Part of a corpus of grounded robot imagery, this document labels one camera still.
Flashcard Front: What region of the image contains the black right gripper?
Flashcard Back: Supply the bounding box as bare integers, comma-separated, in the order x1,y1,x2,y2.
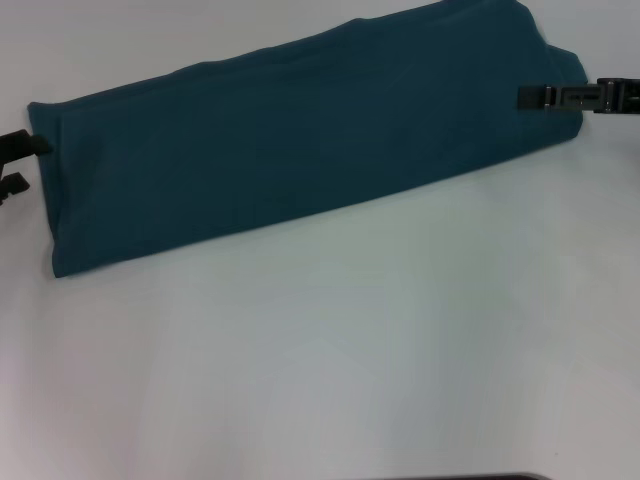
517,77,640,116

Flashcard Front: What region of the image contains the teal blue printed t-shirt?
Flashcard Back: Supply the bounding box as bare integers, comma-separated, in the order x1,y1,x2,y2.
27,0,590,280

